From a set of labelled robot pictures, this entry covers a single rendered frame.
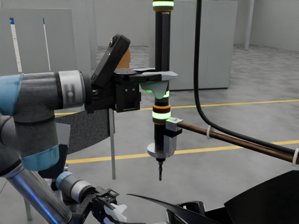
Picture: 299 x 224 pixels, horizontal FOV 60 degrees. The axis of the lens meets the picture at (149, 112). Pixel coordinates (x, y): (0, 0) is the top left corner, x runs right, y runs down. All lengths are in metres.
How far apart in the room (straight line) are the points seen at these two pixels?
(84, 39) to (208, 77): 3.67
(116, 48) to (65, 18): 6.06
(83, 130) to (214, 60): 5.11
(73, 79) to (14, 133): 0.16
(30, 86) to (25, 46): 6.26
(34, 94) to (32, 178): 0.43
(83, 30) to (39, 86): 4.33
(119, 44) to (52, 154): 0.26
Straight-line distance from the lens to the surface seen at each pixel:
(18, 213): 3.00
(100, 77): 0.53
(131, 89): 0.55
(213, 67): 7.20
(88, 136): 2.72
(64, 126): 1.47
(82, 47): 4.85
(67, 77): 0.52
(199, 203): 0.83
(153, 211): 2.73
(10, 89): 0.52
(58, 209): 0.95
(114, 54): 0.53
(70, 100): 0.52
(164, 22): 0.58
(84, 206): 0.92
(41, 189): 0.91
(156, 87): 0.57
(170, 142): 0.63
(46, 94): 0.51
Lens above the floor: 1.77
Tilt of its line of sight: 19 degrees down
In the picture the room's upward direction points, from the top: straight up
